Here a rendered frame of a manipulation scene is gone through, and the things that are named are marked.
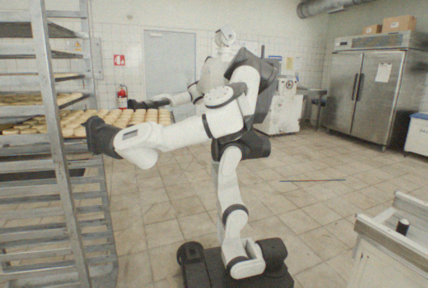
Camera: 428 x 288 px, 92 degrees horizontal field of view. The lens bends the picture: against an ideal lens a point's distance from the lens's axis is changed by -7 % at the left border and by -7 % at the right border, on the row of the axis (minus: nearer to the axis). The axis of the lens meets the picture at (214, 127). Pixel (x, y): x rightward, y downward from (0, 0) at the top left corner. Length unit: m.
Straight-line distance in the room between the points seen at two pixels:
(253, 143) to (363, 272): 0.62
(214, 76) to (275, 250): 1.07
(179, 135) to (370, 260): 0.73
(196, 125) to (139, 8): 4.13
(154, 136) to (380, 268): 0.79
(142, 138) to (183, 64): 4.11
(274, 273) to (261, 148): 0.82
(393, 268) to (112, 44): 4.39
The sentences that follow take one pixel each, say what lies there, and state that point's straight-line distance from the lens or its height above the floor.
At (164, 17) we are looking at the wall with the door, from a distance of 4.61.
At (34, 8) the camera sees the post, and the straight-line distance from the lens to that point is 0.81.
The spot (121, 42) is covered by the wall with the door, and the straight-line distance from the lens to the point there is 4.47.
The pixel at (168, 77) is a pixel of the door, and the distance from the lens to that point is 4.56.
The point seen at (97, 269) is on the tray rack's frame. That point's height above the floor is 0.15.
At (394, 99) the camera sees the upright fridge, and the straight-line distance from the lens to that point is 4.56.
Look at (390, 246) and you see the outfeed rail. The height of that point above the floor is 0.86.
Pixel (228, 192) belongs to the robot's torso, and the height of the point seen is 0.77.
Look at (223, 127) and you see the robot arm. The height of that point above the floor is 1.22.
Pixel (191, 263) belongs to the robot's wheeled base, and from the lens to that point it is 1.59.
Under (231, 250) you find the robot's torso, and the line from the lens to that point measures 1.36.
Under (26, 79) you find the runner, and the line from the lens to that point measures 0.85.
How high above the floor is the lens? 1.36
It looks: 15 degrees down
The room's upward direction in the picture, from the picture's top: 1 degrees clockwise
